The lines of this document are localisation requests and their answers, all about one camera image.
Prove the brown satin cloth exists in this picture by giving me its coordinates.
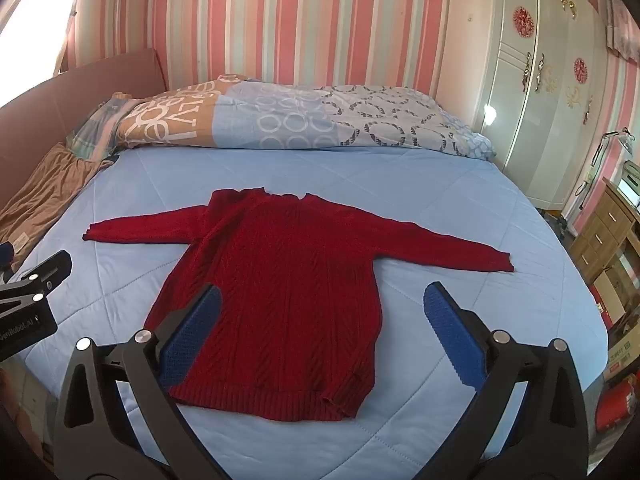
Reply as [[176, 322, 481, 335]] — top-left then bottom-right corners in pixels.
[[0, 142, 101, 272]]

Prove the wooden desk with drawers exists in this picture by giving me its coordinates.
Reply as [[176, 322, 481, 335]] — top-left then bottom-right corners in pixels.
[[570, 177, 640, 286]]

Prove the white ornate wardrobe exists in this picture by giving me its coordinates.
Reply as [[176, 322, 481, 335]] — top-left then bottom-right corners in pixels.
[[480, 0, 613, 209]]

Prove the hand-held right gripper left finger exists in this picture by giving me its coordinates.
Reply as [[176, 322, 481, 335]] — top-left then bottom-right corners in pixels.
[[52, 284, 231, 480]]

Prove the pink curtain valance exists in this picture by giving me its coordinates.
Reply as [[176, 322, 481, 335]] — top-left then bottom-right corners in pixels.
[[602, 0, 640, 61]]

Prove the patterned blue and tan duvet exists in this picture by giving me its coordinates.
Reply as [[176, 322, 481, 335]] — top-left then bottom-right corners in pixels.
[[115, 74, 497, 162]]

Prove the pink padded headboard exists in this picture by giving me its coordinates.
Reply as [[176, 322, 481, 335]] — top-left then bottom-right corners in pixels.
[[0, 47, 168, 206]]

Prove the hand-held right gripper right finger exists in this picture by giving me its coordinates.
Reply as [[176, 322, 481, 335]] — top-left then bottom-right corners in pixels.
[[422, 281, 588, 480]]

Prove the printed cardboard box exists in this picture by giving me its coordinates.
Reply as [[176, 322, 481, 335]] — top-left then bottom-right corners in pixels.
[[602, 327, 640, 386]]

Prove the pale window curtain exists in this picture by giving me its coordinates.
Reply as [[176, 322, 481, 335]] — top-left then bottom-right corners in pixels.
[[54, 0, 85, 77]]

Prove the pastel striped pillow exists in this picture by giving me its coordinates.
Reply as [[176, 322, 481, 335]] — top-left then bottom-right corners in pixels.
[[67, 92, 146, 163]]

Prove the white desk lamp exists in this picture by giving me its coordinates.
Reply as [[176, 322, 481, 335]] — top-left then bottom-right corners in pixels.
[[590, 127, 635, 167]]

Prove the light blue quilted bed cover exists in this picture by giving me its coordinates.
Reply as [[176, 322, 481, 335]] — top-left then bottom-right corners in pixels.
[[10, 147, 611, 480]]

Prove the red knitted sweater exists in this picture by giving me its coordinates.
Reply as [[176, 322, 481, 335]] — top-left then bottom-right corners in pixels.
[[82, 187, 516, 421]]

